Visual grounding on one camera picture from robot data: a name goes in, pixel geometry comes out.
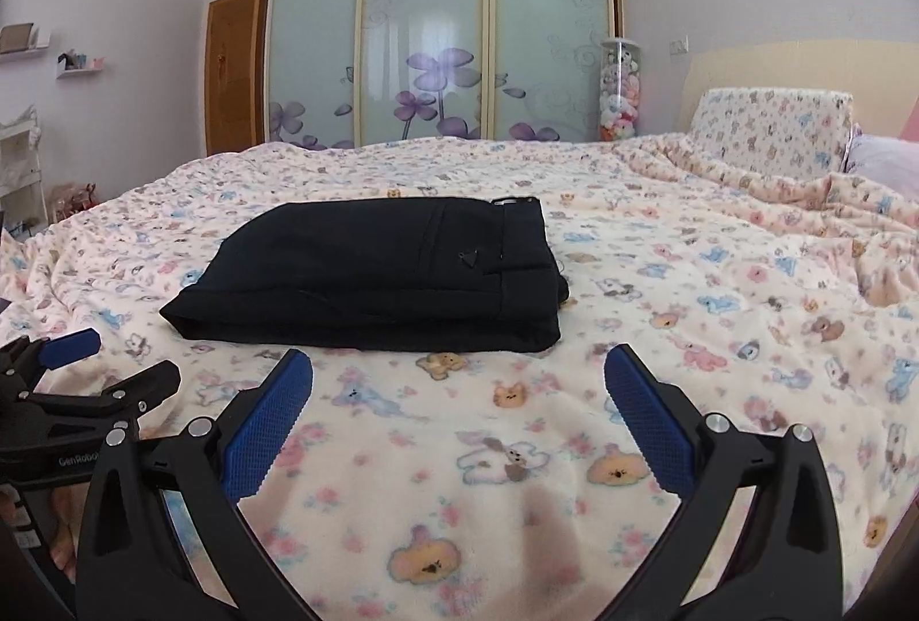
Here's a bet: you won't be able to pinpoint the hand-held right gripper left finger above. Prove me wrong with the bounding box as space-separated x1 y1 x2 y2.
75 348 324 621

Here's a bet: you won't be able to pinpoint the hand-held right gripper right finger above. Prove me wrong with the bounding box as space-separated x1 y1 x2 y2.
603 343 844 621

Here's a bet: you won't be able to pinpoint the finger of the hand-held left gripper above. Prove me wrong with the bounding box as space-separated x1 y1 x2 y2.
32 360 180 430
0 328 103 381

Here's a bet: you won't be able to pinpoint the black pants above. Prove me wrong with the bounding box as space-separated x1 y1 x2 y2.
159 197 572 355

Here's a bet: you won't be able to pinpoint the person's left hand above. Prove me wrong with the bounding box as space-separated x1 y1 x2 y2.
49 484 88 585

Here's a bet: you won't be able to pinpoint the brown bag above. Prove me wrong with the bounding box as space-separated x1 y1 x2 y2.
47 183 99 214

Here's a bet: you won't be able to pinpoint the white storage rack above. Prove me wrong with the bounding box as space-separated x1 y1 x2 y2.
0 105 48 234

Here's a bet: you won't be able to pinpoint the wooden door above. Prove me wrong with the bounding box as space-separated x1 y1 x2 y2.
204 0 261 157

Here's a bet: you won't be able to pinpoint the bear printed cushion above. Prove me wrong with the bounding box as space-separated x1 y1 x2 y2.
688 87 857 175

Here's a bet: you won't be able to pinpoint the clear tube of plush toys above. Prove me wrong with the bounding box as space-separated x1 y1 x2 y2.
598 38 643 142

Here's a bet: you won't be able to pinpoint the purple pillow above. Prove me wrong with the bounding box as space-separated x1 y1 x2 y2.
843 133 919 174

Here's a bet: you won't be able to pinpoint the beige headboard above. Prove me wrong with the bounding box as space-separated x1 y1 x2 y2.
678 41 919 141

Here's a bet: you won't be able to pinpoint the wardrobe with floral glass doors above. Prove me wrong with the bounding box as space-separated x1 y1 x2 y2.
257 0 625 152

